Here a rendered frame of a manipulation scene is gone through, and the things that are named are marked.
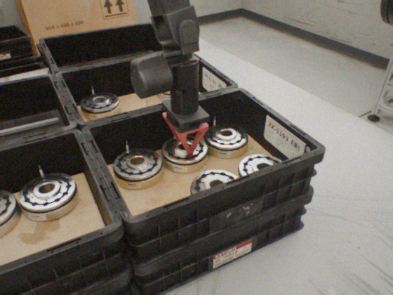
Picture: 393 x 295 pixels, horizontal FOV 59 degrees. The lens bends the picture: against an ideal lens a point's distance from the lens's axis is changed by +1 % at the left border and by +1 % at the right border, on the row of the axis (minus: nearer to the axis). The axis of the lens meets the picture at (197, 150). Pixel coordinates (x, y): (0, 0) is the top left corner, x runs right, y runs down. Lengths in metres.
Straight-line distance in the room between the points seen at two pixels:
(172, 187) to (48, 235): 0.24
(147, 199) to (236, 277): 0.24
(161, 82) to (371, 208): 0.60
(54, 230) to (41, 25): 2.98
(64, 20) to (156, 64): 2.99
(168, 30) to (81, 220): 0.38
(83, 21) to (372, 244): 3.22
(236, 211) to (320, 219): 0.29
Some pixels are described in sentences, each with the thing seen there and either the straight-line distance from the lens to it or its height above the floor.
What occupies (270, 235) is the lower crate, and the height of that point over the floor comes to 0.73.
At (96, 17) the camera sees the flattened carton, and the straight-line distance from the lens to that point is 3.68.
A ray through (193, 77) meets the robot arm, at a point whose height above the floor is 1.04.
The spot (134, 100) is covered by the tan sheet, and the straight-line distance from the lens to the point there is 1.04.
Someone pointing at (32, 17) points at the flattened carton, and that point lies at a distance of 3.54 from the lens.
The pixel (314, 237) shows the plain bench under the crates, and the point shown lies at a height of 0.70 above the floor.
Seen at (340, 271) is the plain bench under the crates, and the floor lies 0.70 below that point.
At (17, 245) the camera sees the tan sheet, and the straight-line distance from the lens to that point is 0.69.
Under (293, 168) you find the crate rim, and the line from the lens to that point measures 0.65.
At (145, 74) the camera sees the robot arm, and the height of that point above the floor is 1.07.
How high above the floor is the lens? 1.32
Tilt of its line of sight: 37 degrees down
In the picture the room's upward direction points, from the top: straight up
